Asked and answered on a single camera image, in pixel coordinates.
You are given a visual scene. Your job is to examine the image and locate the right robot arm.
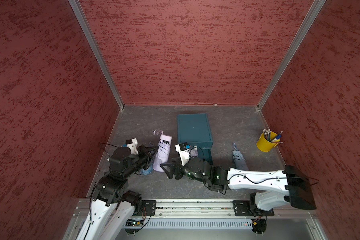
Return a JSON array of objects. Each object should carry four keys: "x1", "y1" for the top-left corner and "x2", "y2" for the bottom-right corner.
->
[{"x1": 161, "y1": 157, "x2": 317, "y2": 212}]

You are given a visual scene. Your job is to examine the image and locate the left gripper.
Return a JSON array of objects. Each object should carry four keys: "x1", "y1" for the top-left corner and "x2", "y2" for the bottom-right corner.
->
[{"x1": 123, "y1": 144, "x2": 159, "y2": 178}]

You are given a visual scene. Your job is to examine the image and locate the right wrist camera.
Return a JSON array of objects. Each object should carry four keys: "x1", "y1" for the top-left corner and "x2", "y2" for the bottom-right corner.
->
[{"x1": 175, "y1": 142, "x2": 191, "y2": 166}]

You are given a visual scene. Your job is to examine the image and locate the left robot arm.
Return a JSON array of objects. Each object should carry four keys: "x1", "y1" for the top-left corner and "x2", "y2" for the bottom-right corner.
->
[{"x1": 77, "y1": 145, "x2": 159, "y2": 240}]

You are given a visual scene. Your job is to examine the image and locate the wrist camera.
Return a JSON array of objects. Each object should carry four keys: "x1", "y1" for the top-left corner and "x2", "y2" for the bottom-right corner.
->
[
  {"x1": 125, "y1": 139, "x2": 138, "y2": 155},
  {"x1": 175, "y1": 142, "x2": 191, "y2": 166}
]

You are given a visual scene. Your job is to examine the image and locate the purple umbrella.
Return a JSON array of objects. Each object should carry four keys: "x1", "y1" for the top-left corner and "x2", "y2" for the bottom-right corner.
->
[{"x1": 153, "y1": 130, "x2": 172, "y2": 172}]

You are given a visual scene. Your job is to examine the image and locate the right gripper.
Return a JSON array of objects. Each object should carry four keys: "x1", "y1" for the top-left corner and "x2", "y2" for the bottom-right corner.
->
[{"x1": 160, "y1": 156, "x2": 209, "y2": 183}]

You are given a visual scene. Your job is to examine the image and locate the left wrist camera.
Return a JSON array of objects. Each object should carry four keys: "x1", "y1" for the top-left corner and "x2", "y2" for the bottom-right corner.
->
[{"x1": 125, "y1": 139, "x2": 138, "y2": 155}]

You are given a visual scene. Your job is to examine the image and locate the aluminium rail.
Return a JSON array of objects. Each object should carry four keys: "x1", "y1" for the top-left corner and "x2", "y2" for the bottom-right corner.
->
[{"x1": 72, "y1": 199, "x2": 318, "y2": 220}]

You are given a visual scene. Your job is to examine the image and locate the teal drawer cabinet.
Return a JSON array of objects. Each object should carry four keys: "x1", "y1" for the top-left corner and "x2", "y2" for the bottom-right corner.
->
[{"x1": 177, "y1": 114, "x2": 214, "y2": 165}]

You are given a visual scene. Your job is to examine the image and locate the yellow pen cup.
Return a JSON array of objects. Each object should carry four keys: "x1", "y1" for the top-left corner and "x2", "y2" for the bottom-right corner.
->
[{"x1": 256, "y1": 133, "x2": 280, "y2": 153}]

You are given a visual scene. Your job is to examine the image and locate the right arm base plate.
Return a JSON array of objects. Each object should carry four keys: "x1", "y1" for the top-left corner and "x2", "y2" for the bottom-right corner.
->
[{"x1": 232, "y1": 201, "x2": 275, "y2": 218}]

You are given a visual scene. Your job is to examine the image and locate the blue umbrella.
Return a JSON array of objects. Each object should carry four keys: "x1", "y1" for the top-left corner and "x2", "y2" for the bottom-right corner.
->
[
  {"x1": 232, "y1": 143, "x2": 249, "y2": 171},
  {"x1": 140, "y1": 164, "x2": 153, "y2": 176}
]

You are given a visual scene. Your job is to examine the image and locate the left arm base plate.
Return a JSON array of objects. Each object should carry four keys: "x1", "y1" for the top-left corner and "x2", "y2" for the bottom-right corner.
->
[{"x1": 134, "y1": 200, "x2": 157, "y2": 217}]

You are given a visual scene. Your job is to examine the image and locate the pens in cup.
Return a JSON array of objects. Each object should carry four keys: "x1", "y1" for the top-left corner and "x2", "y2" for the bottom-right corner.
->
[{"x1": 263, "y1": 129, "x2": 283, "y2": 143}]

